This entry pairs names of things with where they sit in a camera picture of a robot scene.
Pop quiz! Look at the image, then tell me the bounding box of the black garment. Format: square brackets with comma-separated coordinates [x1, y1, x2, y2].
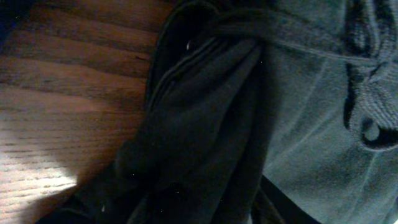
[34, 0, 398, 224]

